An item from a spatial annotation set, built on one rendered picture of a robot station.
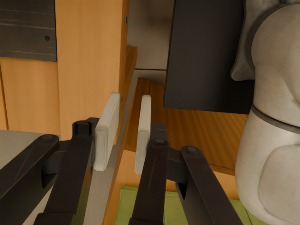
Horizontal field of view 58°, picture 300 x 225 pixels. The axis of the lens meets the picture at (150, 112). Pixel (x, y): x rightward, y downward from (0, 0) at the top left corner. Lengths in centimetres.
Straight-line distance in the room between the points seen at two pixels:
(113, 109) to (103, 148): 4
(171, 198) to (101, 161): 72
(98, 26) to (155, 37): 92
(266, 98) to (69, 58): 41
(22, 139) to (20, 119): 114
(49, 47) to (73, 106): 14
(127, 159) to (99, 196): 117
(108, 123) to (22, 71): 54
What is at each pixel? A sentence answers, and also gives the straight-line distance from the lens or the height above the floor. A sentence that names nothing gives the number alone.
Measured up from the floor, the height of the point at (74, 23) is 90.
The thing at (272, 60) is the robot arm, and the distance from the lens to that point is 48.
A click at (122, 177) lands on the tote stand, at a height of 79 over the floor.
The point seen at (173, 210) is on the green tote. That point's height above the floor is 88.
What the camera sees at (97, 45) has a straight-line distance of 61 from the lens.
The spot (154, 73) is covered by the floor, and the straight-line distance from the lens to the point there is 154.
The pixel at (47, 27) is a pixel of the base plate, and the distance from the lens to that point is 64.
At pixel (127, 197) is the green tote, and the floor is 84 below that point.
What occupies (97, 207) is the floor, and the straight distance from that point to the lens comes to 206.
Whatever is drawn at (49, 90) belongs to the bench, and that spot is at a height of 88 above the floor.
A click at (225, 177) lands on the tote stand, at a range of 90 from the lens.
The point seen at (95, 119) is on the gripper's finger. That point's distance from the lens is 19.
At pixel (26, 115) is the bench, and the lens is 74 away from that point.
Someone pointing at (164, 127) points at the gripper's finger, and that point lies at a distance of 19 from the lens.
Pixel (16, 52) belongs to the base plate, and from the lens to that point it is 67.
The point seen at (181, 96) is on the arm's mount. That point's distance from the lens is 64.
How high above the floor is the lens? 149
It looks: 67 degrees down
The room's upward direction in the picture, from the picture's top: 178 degrees counter-clockwise
